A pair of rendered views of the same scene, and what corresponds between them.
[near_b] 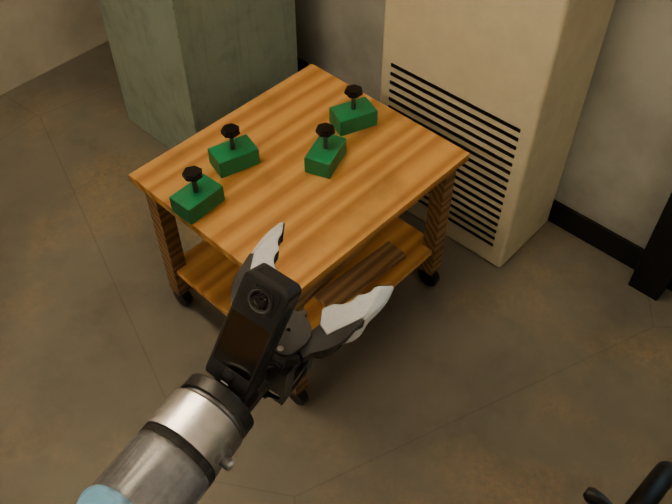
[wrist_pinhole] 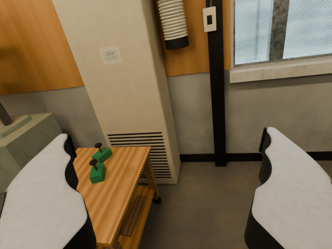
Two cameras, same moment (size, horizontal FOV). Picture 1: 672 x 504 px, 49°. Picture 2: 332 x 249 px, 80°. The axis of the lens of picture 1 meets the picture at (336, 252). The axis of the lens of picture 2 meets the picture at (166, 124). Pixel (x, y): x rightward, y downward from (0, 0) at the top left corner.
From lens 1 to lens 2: 0.64 m
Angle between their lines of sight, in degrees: 28
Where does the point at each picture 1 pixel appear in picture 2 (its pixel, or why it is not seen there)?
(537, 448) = (234, 238)
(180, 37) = (18, 163)
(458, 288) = (168, 198)
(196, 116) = not seen: hidden behind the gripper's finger
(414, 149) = (131, 154)
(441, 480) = not seen: outside the picture
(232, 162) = not seen: hidden behind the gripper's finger
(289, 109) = (75, 165)
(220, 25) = (35, 152)
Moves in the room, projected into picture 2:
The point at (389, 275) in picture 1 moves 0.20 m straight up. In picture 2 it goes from (145, 207) to (138, 186)
